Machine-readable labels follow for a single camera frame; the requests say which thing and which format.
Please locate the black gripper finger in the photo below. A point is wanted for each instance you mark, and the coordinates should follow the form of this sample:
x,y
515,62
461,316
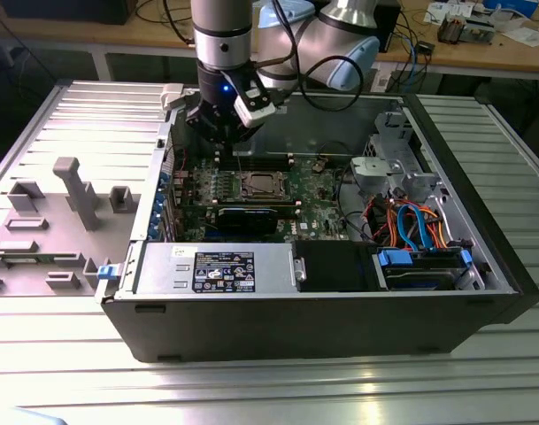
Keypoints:
x,y
205,126
231,130

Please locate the metal locking lever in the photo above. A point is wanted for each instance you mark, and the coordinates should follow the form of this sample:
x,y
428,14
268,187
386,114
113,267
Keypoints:
x,y
238,166

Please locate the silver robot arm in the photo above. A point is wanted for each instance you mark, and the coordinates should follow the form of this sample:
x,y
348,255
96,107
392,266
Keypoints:
x,y
222,26

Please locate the black RAM slot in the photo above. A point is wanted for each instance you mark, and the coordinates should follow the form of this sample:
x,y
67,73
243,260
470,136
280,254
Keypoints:
x,y
260,159
260,168
260,164
289,208
256,202
260,155

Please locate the white case latch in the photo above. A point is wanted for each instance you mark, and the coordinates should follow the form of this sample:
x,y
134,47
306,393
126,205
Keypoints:
x,y
171,95

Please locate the blue card retention clip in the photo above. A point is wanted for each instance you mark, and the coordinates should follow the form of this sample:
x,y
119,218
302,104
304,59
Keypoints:
x,y
164,178
159,205
153,230

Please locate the black graphics card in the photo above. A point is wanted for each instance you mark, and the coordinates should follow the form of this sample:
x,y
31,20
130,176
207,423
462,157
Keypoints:
x,y
247,221

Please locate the round coin cell battery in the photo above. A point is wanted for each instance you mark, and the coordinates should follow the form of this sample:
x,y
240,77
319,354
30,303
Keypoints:
x,y
318,168

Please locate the wooden desk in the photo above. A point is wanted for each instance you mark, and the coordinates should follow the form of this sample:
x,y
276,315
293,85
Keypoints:
x,y
132,35

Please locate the green motherboard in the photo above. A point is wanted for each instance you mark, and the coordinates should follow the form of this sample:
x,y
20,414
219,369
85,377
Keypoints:
x,y
315,212

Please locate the silver power supply unit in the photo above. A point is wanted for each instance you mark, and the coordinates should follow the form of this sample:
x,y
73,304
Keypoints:
x,y
163,265

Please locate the white label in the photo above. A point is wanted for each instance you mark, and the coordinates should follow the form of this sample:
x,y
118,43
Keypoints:
x,y
382,79

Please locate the black monitor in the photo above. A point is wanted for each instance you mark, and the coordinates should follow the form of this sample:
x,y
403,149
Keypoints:
x,y
65,11

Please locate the black plastic shroud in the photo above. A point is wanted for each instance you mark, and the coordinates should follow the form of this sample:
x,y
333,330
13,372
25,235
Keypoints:
x,y
331,265

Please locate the blue case clip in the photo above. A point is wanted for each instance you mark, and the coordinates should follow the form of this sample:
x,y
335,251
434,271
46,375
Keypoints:
x,y
107,272

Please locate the black box on desk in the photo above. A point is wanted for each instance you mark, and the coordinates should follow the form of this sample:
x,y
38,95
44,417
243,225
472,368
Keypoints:
x,y
390,26

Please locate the grey parts rack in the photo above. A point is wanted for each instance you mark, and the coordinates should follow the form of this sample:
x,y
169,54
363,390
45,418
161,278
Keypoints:
x,y
52,241

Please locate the black PC case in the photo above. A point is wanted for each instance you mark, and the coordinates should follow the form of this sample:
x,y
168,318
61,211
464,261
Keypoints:
x,y
295,327

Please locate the hard disk blue carrier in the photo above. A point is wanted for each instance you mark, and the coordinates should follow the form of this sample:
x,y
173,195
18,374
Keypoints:
x,y
395,258

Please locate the small black adapter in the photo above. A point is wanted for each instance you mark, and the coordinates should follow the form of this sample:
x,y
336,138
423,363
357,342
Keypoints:
x,y
426,48

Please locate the metal heat sink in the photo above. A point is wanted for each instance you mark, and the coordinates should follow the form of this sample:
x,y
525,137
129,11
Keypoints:
x,y
449,28

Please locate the grey device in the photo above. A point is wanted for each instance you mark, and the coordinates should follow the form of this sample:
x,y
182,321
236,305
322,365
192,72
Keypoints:
x,y
477,31

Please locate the blue box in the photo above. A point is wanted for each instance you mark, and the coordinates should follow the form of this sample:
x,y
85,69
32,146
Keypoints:
x,y
512,5

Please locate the white papers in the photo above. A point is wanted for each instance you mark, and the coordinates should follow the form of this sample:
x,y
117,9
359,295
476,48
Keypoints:
x,y
528,37

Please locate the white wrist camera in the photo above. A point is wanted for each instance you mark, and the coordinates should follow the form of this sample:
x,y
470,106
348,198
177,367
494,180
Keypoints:
x,y
256,113

